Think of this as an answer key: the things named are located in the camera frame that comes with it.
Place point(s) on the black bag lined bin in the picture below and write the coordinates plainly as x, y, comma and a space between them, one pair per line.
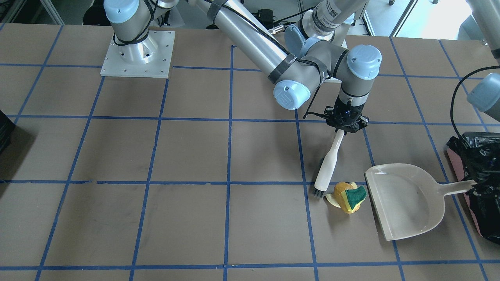
480, 158

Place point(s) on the white hand brush dark bristles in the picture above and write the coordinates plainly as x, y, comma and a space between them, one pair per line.
328, 165

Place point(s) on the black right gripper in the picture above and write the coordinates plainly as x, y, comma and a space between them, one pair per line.
330, 113

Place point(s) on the green yellow sponge piece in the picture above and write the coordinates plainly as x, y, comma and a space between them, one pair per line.
354, 196

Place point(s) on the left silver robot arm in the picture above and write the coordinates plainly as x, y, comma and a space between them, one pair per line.
485, 96

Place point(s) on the pale yellow peel scrap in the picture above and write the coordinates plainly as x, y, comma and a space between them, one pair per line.
332, 201

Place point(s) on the brown potato-like food scrap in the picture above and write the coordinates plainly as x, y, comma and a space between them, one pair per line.
339, 195

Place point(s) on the white plastic dustpan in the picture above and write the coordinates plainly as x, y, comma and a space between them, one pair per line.
407, 199

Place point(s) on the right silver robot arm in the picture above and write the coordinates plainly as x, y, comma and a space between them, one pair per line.
313, 51

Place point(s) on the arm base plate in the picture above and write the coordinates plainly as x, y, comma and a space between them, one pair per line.
336, 80
150, 58

